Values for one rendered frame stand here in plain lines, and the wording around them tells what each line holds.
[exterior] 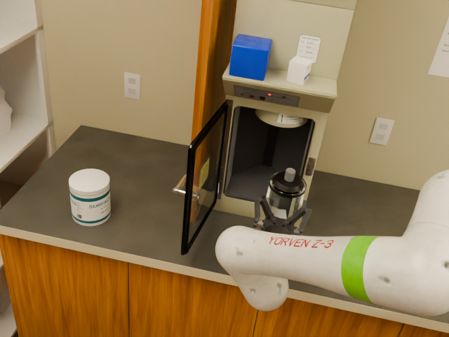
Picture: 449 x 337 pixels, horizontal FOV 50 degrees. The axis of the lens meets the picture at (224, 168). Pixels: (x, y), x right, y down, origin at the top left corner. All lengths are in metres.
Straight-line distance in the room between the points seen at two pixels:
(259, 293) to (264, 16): 0.75
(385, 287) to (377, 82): 1.23
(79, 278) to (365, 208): 1.09
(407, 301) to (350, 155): 1.32
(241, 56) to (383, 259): 0.73
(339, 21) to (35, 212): 1.15
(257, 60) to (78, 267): 0.93
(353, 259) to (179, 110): 1.37
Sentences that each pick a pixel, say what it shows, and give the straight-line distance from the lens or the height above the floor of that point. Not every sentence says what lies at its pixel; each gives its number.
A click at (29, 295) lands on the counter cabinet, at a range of 1.99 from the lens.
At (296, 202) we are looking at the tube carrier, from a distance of 1.41.
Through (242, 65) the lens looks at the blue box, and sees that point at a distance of 1.36.
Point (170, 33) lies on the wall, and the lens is 1.97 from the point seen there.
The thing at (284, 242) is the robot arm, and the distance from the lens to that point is 0.98.
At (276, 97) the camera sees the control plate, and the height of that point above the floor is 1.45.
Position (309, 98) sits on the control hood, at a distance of 1.39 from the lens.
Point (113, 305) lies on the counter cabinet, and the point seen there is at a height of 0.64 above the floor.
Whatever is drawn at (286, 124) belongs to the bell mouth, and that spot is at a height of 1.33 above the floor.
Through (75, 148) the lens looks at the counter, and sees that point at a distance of 2.09.
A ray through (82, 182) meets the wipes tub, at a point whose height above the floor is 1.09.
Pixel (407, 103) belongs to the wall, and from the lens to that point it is 2.00.
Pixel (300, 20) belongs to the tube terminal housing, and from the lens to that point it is 1.42.
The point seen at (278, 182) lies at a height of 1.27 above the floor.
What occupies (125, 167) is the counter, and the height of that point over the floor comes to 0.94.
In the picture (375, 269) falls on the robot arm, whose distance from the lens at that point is 0.83.
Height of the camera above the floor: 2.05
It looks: 34 degrees down
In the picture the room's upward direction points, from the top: 7 degrees clockwise
